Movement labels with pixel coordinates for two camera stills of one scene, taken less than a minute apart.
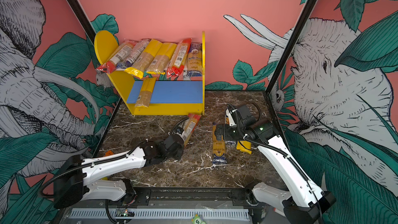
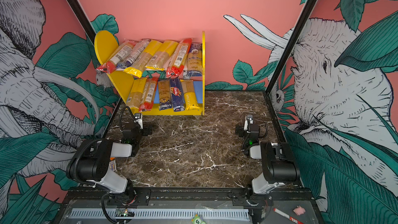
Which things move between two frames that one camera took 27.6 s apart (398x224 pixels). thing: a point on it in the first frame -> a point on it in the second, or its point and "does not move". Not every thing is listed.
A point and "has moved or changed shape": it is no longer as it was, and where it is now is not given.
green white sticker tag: (197, 220) does not move
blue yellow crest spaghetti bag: (218, 149) -> (165, 95)
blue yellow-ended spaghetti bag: (133, 55) does not move
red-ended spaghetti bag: (122, 53) does not move
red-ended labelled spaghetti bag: (190, 125) -> (147, 96)
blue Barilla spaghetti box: (226, 119) -> (178, 101)
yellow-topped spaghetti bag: (160, 63) has moved or changed shape
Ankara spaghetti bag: (194, 60) does not move
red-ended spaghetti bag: (176, 64) does not move
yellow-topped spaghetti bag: (143, 99) -> (134, 100)
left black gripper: (180, 150) -> (144, 131)
